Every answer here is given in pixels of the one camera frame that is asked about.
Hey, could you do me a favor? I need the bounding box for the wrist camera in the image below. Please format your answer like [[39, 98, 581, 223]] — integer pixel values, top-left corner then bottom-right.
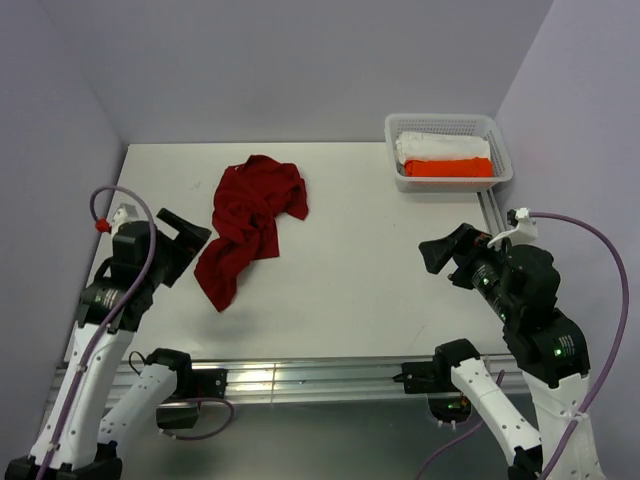
[[95, 203, 139, 236], [487, 208, 538, 249]]

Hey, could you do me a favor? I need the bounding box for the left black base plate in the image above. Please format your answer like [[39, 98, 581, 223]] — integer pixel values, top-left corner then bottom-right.
[[192, 368, 228, 399]]

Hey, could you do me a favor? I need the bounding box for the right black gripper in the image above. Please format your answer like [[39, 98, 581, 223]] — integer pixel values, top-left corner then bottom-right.
[[418, 218, 517, 317]]

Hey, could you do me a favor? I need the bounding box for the aluminium rail frame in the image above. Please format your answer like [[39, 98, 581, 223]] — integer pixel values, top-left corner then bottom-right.
[[42, 189, 531, 416]]

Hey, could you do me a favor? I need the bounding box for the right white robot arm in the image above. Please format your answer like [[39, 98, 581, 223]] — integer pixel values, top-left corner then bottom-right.
[[417, 223, 604, 479]]

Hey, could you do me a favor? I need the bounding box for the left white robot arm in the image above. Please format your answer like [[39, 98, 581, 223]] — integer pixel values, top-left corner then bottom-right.
[[4, 205, 211, 479]]

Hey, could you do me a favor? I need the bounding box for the dark red t-shirt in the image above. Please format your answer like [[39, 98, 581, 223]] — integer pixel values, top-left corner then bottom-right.
[[194, 155, 309, 312]]

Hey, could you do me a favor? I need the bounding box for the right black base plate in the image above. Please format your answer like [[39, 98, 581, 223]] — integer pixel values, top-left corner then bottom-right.
[[392, 361, 441, 395]]

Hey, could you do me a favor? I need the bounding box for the white plastic basket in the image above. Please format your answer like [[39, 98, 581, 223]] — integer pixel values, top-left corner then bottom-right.
[[385, 113, 513, 193]]

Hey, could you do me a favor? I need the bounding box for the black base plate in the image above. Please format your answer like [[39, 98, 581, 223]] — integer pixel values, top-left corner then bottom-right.
[[192, 368, 228, 399], [392, 361, 441, 395]]

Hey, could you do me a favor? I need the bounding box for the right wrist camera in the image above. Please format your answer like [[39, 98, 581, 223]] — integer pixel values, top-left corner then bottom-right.
[[487, 208, 538, 249]]

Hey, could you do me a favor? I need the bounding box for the rolled white t-shirt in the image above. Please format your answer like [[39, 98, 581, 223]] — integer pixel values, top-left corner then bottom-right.
[[395, 132, 491, 164]]

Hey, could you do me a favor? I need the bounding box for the rolled orange t-shirt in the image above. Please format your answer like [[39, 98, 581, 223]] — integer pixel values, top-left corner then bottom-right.
[[404, 157, 493, 178]]

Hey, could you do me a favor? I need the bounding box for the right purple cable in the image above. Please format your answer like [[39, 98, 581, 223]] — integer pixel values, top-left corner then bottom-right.
[[414, 211, 629, 480]]

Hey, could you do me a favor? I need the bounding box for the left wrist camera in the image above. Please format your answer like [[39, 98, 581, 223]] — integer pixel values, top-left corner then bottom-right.
[[95, 203, 139, 236]]

